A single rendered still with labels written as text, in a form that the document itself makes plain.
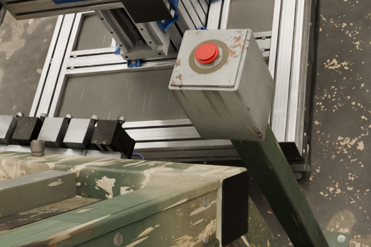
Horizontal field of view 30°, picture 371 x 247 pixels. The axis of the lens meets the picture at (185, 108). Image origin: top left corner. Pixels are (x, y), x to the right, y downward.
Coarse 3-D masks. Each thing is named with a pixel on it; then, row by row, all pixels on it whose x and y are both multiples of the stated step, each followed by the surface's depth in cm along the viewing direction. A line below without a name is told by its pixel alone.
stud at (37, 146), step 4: (36, 140) 122; (40, 140) 122; (32, 144) 121; (36, 144) 121; (40, 144) 121; (44, 144) 122; (32, 148) 121; (36, 148) 121; (40, 148) 121; (44, 148) 122; (32, 152) 121; (36, 152) 121; (40, 152) 121; (44, 152) 122; (36, 156) 121; (40, 156) 121
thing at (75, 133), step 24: (0, 120) 143; (24, 120) 141; (48, 120) 138; (72, 120) 136; (96, 120) 140; (120, 120) 137; (0, 144) 143; (24, 144) 140; (48, 144) 137; (72, 144) 134; (96, 144) 131; (120, 144) 134
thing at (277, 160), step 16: (240, 144) 129; (256, 144) 127; (272, 144) 134; (256, 160) 133; (272, 160) 134; (256, 176) 140; (272, 176) 138; (288, 176) 144; (272, 192) 145; (288, 192) 145; (272, 208) 153; (288, 208) 151; (304, 208) 157; (288, 224) 159; (304, 224) 158; (304, 240) 166; (320, 240) 173
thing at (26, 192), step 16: (32, 176) 106; (48, 176) 106; (64, 176) 108; (0, 192) 94; (16, 192) 98; (32, 192) 101; (48, 192) 105; (64, 192) 108; (0, 208) 95; (16, 208) 98; (32, 208) 101
